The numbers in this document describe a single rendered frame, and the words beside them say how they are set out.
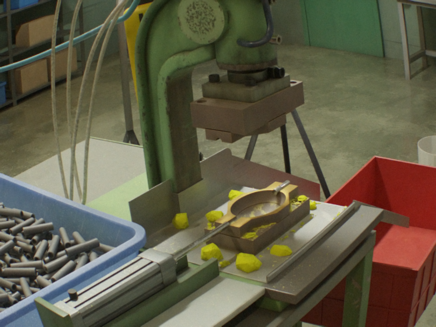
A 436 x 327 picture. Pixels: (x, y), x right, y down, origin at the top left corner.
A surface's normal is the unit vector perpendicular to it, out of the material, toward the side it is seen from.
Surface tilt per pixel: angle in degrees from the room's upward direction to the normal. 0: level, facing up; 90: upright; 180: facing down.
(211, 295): 0
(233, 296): 0
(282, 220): 90
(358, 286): 90
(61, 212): 81
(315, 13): 90
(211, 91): 90
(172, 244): 0
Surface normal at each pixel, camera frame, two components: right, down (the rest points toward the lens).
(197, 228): -0.09, -0.93
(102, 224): -0.62, 0.19
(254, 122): 0.80, 0.15
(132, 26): -0.24, 0.37
